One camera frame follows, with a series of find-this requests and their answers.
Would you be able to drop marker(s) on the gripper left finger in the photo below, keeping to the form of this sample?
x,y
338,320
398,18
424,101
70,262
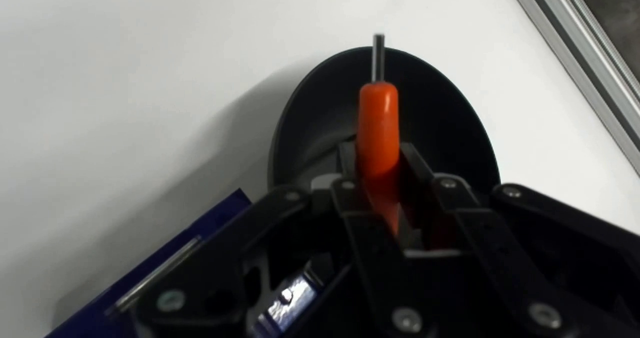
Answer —
x,y
220,273

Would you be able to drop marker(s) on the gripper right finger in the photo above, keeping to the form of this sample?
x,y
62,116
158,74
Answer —
x,y
525,258

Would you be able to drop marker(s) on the black bowl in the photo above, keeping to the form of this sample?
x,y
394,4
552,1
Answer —
x,y
440,128

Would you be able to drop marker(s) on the dark blue box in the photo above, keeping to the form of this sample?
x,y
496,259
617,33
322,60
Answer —
x,y
210,228

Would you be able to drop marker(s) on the aluminium frame rail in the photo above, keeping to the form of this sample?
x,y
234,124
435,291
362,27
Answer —
x,y
585,43

